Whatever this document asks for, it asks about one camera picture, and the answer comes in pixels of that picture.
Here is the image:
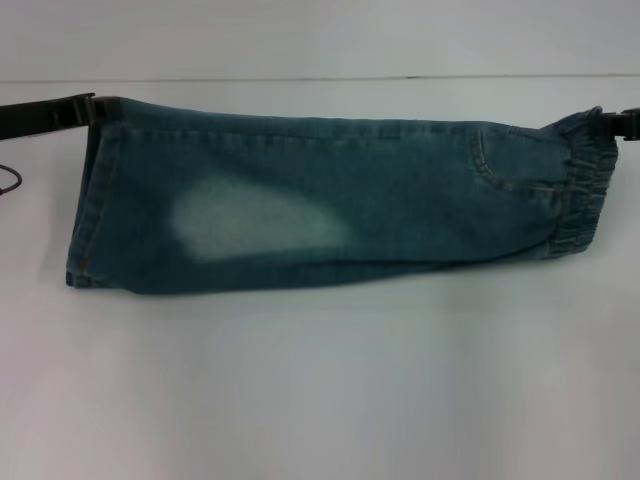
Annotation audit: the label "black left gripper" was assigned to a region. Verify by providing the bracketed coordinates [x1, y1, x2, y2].
[0, 91, 122, 134]

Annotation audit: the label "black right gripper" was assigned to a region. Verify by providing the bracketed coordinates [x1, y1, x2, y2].
[596, 106, 640, 139]

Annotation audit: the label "blue denim shorts with print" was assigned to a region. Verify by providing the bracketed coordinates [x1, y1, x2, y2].
[63, 96, 621, 296]

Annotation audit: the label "thin dark cable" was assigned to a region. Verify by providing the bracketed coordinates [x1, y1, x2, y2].
[0, 163, 25, 202]

